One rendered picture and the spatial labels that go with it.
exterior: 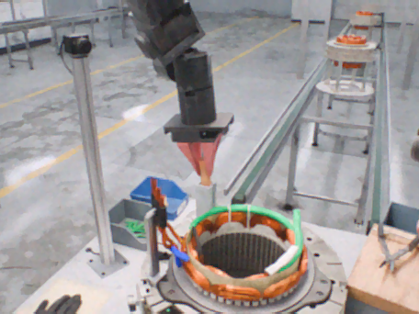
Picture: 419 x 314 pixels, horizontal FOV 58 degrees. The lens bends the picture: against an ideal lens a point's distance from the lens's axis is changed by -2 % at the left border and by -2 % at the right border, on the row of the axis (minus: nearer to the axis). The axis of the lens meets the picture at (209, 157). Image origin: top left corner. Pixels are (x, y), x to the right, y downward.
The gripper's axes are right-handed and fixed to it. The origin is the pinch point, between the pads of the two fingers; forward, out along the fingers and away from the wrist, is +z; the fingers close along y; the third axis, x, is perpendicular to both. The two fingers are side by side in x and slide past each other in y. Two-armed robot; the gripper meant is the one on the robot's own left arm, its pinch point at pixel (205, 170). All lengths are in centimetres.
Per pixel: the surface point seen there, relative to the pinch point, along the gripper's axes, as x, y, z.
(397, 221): -21.9, -35.7, 22.8
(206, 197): 1.5, -0.2, 4.4
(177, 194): -54, 29, 38
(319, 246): 1.1, -19.0, 13.3
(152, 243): 15.7, 3.7, 3.7
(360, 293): 6.6, -25.5, 17.6
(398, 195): -220, -77, 132
